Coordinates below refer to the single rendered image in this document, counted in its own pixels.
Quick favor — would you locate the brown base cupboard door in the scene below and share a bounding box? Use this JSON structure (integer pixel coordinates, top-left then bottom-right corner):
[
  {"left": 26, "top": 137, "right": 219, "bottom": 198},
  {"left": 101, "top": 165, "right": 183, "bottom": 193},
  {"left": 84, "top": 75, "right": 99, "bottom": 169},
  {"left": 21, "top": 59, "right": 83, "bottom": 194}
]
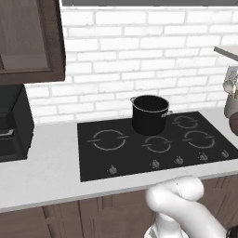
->
[
  {"left": 101, "top": 189, "right": 156, "bottom": 238},
  {"left": 46, "top": 197, "right": 103, "bottom": 238},
  {"left": 198, "top": 174, "right": 238, "bottom": 231},
  {"left": 0, "top": 206, "right": 47, "bottom": 238}
]

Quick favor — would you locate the grey range hood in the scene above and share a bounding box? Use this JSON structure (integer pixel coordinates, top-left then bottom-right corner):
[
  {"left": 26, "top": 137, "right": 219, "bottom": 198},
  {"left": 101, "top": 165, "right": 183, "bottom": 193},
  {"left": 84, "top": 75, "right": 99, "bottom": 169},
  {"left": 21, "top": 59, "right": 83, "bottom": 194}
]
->
[{"left": 60, "top": 0, "right": 238, "bottom": 7}]

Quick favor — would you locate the black coffee machine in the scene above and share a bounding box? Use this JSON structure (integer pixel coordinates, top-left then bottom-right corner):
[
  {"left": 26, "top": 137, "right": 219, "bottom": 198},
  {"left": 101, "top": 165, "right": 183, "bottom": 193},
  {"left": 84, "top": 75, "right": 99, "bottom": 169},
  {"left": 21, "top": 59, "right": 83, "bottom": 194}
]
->
[{"left": 0, "top": 84, "right": 35, "bottom": 164}]

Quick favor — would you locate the pale wall shelf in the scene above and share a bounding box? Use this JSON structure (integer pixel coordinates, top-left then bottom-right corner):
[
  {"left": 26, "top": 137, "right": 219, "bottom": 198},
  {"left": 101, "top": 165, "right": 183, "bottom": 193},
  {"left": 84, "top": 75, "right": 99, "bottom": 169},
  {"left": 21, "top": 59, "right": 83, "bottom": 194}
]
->
[{"left": 213, "top": 46, "right": 238, "bottom": 62}]

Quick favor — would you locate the black glass hob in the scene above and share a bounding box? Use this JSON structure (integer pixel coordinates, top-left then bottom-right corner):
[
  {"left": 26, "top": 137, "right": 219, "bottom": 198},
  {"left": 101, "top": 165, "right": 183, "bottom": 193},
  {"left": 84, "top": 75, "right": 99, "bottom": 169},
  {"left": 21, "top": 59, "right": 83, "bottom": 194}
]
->
[{"left": 76, "top": 111, "right": 238, "bottom": 183}]

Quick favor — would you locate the dark brown wall cupboard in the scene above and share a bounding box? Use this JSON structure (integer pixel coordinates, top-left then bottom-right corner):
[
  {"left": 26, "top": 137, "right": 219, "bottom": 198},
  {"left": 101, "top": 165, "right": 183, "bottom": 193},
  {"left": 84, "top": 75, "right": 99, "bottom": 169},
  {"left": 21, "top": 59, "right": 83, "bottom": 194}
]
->
[{"left": 0, "top": 0, "right": 67, "bottom": 86}]

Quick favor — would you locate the black cooking pot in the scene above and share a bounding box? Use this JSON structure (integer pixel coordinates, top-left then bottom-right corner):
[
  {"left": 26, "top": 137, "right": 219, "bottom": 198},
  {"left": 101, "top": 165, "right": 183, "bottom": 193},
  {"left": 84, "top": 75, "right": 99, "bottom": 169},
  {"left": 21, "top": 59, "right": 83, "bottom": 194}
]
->
[{"left": 129, "top": 94, "right": 174, "bottom": 137}]

